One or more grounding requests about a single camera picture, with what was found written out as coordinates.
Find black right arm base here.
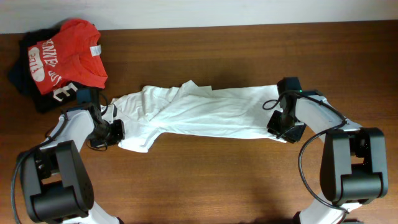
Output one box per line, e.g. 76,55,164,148
293,212,364,224

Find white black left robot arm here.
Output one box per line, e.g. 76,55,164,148
11,88,125,223

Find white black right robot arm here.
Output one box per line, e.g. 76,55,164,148
267,77,389,224

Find black folded t-shirt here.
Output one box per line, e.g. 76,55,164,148
7,28,86,113

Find red folded t-shirt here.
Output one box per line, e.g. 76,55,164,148
27,19,108,95

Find white t-shirt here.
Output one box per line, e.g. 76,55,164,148
112,80,278,153

